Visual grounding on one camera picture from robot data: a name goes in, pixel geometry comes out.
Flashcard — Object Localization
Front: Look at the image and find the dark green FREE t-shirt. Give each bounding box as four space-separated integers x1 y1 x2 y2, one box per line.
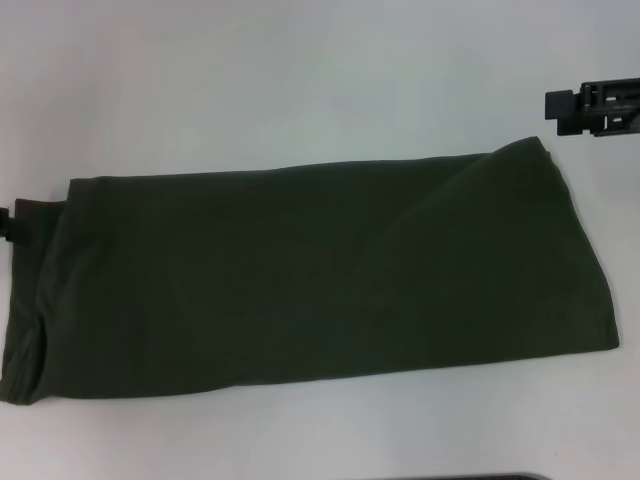
0 134 621 407

